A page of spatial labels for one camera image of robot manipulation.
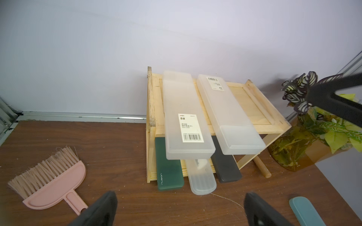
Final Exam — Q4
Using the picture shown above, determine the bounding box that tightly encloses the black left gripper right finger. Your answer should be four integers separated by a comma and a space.
244, 192, 293, 226

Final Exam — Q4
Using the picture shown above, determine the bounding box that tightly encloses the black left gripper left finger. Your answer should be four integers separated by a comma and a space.
68, 191, 118, 226

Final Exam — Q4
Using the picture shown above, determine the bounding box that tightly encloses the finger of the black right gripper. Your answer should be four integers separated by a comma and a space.
306, 73, 362, 127

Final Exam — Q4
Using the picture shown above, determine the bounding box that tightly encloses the teal pencil case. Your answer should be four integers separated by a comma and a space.
289, 196, 326, 226

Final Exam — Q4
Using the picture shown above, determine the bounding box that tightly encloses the translucent rounded pencil case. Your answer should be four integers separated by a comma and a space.
185, 159, 217, 195

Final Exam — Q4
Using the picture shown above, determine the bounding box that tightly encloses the dark green pencil case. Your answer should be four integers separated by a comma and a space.
155, 137, 184, 191

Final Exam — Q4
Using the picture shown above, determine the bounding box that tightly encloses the frosted pencil case small label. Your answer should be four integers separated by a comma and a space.
197, 74, 266, 155

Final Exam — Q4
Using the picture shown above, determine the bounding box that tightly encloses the frosted pencil case with barcode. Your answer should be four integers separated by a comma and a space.
162, 71, 216, 160

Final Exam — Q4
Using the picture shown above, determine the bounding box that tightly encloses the dark grey pencil case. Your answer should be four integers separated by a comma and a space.
211, 136, 242, 183

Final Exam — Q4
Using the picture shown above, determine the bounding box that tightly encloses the light wooden shelf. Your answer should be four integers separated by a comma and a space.
146, 67, 291, 183

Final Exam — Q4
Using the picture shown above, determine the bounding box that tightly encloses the artificial green leafy plant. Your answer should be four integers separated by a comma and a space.
282, 71, 362, 153

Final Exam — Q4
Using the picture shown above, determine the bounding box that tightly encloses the amber glass vase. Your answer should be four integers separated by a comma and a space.
268, 118, 351, 172

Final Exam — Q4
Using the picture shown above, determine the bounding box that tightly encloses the pink hand brush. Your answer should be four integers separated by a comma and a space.
8, 147, 88, 215

